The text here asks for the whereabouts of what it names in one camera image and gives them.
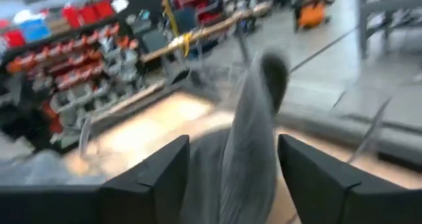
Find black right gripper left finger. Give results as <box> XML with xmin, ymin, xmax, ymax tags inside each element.
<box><xmin>98</xmin><ymin>134</ymin><xmax>191</xmax><ymax>224</ymax></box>

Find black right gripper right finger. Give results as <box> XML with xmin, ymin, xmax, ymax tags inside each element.
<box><xmin>278</xmin><ymin>134</ymin><xmax>422</xmax><ymax>224</ymax></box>

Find dark grey baseball cap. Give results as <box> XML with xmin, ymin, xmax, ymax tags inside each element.
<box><xmin>179</xmin><ymin>48</ymin><xmax>291</xmax><ymax>224</ymax></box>

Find storage shelf with bins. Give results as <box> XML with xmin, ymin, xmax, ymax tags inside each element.
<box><xmin>0</xmin><ymin>0</ymin><xmax>169</xmax><ymax>152</ymax></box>

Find wooden top workbench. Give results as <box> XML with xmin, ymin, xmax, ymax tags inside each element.
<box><xmin>140</xmin><ymin>1</ymin><xmax>273</xmax><ymax>64</ymax></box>

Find orange shop vacuum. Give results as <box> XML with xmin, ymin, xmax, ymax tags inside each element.
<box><xmin>294</xmin><ymin>0</ymin><xmax>332</xmax><ymax>31</ymax></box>

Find yellow cable on workbench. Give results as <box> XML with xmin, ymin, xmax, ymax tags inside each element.
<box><xmin>177</xmin><ymin>31</ymin><xmax>194</xmax><ymax>57</ymax></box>

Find grey metal table frame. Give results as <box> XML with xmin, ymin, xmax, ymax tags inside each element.
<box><xmin>357</xmin><ymin>0</ymin><xmax>422</xmax><ymax>60</ymax></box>

